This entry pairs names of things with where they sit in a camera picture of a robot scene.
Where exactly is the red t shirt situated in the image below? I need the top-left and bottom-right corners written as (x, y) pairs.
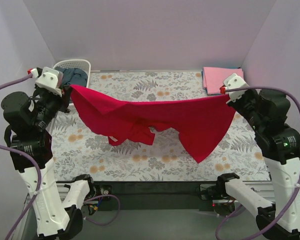
top-left (71, 85), bottom-right (236, 163)

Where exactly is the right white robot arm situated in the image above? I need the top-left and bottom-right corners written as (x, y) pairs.
top-left (215, 86), bottom-right (300, 240)

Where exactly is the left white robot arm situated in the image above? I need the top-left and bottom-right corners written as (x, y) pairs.
top-left (1, 86), bottom-right (97, 240)

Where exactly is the dark blue-grey t shirt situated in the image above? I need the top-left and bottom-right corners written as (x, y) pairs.
top-left (55, 66), bottom-right (88, 87)

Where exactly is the white plastic laundry basket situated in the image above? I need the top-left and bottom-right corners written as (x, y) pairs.
top-left (53, 59), bottom-right (91, 87)

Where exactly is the folded pink t shirt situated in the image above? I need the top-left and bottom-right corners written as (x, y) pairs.
top-left (202, 66), bottom-right (246, 95)

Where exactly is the floral patterned table mat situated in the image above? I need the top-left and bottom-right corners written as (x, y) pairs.
top-left (51, 71), bottom-right (270, 181)

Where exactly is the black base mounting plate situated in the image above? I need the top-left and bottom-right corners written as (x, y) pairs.
top-left (89, 181), bottom-right (238, 212)

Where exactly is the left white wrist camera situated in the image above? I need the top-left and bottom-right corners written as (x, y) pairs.
top-left (27, 67), bottom-right (63, 97)

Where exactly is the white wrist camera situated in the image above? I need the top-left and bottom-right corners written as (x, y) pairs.
top-left (27, 67), bottom-right (63, 97)
top-left (220, 73), bottom-right (249, 104)

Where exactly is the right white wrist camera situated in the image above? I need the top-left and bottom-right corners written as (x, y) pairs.
top-left (220, 73), bottom-right (249, 104)

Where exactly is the aluminium frame rail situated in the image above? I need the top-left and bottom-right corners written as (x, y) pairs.
top-left (57, 181), bottom-right (275, 203)

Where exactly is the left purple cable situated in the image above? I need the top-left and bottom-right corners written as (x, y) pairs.
top-left (0, 74), bottom-right (121, 240)

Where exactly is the purple cable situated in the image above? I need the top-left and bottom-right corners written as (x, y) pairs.
top-left (214, 86), bottom-right (300, 240)
top-left (0, 74), bottom-right (121, 240)

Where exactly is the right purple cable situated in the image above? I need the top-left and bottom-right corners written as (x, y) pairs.
top-left (214, 86), bottom-right (300, 240)

